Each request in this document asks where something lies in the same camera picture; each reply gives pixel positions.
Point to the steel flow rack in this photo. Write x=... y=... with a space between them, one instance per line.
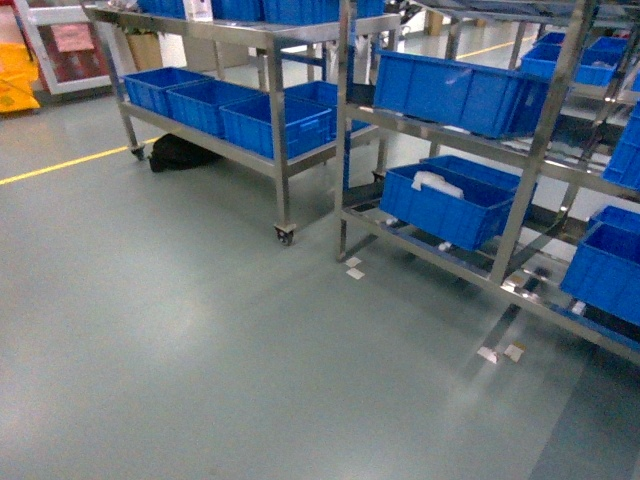
x=517 y=241

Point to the black bag on floor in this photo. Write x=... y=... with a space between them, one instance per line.
x=171 y=152

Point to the large blue crate on rack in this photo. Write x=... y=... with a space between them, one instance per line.
x=488 y=101

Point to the blue crate rack right lower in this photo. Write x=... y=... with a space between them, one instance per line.
x=604 y=271

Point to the blue crate on trolley right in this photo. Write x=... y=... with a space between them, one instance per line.
x=247 y=124

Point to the yellow mop bucket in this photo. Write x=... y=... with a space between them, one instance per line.
x=19 y=70

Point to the blue crate on trolley middle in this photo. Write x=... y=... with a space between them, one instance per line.
x=198 y=105

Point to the steel trolley shelf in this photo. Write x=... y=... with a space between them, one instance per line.
x=272 y=41

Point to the white plastic bag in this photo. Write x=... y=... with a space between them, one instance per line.
x=429 y=179

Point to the blue crate on trolley left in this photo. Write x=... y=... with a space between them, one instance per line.
x=148 y=89

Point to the blue crate with white bag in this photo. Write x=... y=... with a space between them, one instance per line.
x=467 y=223

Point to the blue crate on trolley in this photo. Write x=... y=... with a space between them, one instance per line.
x=247 y=124
x=148 y=89
x=198 y=105

